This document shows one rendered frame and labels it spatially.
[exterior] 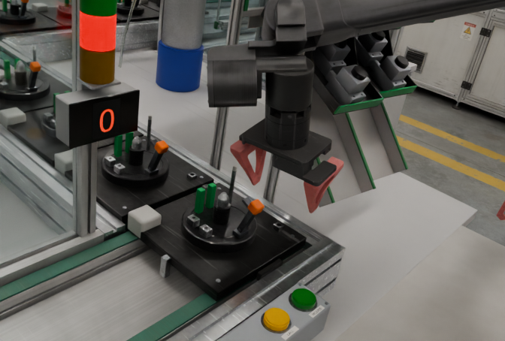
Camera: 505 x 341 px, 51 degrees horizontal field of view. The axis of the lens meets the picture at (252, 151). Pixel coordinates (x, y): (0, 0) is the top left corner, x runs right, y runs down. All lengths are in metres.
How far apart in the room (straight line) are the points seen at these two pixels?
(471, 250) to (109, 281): 0.84
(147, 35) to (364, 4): 1.68
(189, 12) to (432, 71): 3.56
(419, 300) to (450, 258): 0.19
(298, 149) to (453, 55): 4.38
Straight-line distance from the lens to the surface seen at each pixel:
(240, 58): 0.64
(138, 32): 2.24
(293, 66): 0.63
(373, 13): 0.67
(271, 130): 0.66
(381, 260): 1.23
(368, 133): 1.29
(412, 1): 0.69
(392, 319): 1.10
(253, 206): 0.91
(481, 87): 4.97
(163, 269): 0.95
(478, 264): 1.35
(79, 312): 0.92
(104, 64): 0.80
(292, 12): 0.63
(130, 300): 0.93
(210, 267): 0.92
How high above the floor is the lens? 1.57
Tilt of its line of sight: 27 degrees down
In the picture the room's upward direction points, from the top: 10 degrees clockwise
